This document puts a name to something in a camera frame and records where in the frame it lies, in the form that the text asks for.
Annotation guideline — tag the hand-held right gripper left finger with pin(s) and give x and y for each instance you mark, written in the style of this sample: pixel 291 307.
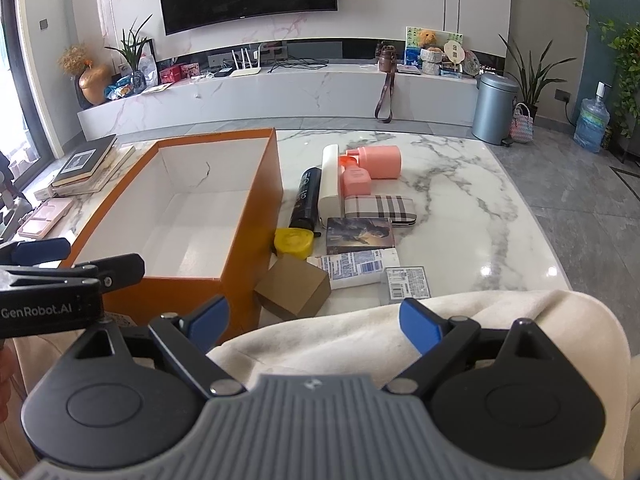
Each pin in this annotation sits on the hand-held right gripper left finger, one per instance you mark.
pixel 207 322

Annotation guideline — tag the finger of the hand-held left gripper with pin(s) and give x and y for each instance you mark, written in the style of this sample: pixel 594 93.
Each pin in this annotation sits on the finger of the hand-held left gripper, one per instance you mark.
pixel 117 266
pixel 40 251

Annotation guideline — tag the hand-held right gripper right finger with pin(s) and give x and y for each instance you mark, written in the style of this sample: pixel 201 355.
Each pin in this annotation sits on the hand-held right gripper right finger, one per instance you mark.
pixel 419 325

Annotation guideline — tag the orange-rimmed white bin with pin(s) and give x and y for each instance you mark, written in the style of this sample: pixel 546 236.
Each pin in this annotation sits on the orange-rimmed white bin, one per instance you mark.
pixel 245 240

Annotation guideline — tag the illustrated card box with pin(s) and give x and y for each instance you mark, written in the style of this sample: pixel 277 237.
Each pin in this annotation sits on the illustrated card box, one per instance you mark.
pixel 357 235

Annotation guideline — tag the small pink bottle orange cap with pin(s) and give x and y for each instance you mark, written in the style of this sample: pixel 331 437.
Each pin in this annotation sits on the small pink bottle orange cap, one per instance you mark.
pixel 356 183

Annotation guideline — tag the black shampoo bottle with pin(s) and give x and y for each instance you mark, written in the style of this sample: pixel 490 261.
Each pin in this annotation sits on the black shampoo bottle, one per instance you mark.
pixel 305 195

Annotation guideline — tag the large pink pump bottle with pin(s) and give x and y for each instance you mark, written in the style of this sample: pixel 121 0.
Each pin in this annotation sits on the large pink pump bottle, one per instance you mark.
pixel 381 162

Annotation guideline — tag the long white box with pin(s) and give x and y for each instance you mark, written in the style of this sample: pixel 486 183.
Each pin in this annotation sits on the long white box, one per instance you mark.
pixel 331 180

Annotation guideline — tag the pink compartment tray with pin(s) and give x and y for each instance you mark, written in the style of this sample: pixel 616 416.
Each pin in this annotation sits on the pink compartment tray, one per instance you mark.
pixel 45 216

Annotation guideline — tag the cream cloth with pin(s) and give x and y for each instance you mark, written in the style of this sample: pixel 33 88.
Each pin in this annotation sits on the cream cloth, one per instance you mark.
pixel 350 340

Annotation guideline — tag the white labelled packet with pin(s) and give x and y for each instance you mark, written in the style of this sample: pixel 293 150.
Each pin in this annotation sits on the white labelled packet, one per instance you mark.
pixel 350 267

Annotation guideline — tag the brown cardboard box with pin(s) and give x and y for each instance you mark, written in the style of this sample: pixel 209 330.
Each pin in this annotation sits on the brown cardboard box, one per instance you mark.
pixel 292 287

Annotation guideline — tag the stack of books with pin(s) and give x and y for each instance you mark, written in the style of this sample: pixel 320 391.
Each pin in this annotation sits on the stack of books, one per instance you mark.
pixel 107 172

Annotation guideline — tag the dark cover book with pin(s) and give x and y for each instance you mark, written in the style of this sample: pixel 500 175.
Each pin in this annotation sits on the dark cover book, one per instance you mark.
pixel 82 160

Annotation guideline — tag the yellow round container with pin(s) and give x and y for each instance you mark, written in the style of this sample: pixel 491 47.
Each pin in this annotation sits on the yellow round container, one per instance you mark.
pixel 292 241

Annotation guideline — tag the plaid glasses case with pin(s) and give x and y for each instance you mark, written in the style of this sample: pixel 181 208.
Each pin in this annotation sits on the plaid glasses case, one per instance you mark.
pixel 380 208

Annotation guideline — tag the gold vase with dried flowers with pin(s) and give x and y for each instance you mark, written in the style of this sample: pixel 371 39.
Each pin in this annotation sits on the gold vase with dried flowers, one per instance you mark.
pixel 94 85

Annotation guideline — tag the blue snack bags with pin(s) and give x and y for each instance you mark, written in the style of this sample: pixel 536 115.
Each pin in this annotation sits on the blue snack bags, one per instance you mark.
pixel 119 90

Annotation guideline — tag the red gift box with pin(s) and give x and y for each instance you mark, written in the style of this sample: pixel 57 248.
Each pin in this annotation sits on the red gift box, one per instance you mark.
pixel 170 75

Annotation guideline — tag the green plant in glass vase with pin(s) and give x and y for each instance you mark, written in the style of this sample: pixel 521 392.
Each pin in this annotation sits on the green plant in glass vase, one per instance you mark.
pixel 132 55

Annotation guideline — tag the woven basket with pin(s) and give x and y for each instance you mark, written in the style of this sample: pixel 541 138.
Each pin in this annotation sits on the woven basket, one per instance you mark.
pixel 521 127

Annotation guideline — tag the silver pedal bin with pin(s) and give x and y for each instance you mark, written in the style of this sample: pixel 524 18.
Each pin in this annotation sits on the silver pedal bin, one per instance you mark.
pixel 494 107

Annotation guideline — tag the white router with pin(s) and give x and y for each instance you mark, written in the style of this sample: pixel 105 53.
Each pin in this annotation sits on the white router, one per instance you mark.
pixel 245 71

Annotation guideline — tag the marble television cabinet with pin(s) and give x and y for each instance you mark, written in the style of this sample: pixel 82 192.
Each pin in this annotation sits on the marble television cabinet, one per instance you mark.
pixel 300 95

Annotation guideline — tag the blue water jug with pump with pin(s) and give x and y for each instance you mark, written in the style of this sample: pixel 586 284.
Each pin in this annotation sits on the blue water jug with pump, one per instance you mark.
pixel 591 122

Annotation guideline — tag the decorative plate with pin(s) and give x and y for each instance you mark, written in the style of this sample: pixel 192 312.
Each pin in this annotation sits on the decorative plate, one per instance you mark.
pixel 471 62

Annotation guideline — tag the tall leafy potted plant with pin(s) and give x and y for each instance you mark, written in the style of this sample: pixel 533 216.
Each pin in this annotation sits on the tall leafy potted plant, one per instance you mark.
pixel 530 80

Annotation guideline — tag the colourful painting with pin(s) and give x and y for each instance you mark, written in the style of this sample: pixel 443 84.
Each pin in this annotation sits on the colourful painting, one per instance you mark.
pixel 412 52

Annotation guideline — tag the round white fan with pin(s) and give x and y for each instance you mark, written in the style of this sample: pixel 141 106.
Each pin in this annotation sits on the round white fan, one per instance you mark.
pixel 454 52

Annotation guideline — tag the teddy bear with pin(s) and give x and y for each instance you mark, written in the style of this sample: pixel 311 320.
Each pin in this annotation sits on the teddy bear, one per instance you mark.
pixel 426 39

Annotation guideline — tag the climbing green plant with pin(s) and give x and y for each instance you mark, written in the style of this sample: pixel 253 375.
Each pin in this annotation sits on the climbing green plant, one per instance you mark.
pixel 627 70

